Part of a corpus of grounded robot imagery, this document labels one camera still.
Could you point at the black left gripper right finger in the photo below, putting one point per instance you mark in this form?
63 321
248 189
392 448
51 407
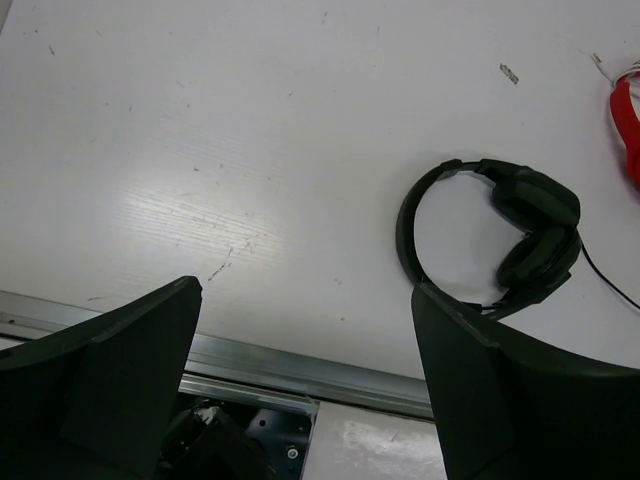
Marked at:
509 406

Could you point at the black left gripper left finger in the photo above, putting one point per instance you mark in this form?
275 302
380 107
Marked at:
93 401

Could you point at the aluminium front table rail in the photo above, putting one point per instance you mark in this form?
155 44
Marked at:
241 363

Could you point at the small grey debris piece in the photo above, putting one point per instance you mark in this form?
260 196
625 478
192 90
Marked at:
513 78

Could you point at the red headphones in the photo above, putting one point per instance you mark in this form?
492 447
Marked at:
623 107

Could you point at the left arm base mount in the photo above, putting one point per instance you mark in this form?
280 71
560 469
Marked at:
214 439

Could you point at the black headset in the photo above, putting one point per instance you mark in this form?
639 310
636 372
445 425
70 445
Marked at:
545 210

